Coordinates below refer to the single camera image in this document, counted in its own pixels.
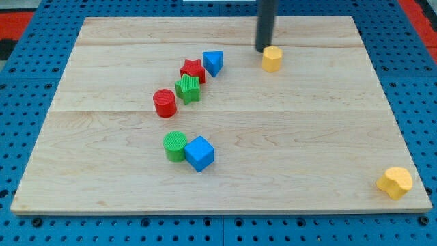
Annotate wooden board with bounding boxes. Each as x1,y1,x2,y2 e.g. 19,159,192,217
11,16,432,215

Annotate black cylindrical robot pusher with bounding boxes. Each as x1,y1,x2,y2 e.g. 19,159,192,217
255,0,278,53

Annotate green cylinder block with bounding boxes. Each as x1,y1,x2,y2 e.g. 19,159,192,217
163,131,187,162

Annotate blue triangle block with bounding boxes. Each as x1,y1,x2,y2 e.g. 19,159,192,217
203,51,223,77

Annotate yellow heart block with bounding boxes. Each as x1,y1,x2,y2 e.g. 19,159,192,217
376,167,413,200

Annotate red star block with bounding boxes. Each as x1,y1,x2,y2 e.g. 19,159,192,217
180,59,206,84

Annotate blue cube block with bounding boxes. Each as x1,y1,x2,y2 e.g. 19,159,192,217
184,136,214,172

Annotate green star block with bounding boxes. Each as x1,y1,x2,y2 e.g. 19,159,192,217
175,74,201,105

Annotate red cylinder block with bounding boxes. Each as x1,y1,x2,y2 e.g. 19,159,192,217
153,89,177,118

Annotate yellow hexagon block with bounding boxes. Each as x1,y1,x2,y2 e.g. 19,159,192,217
262,46,283,72

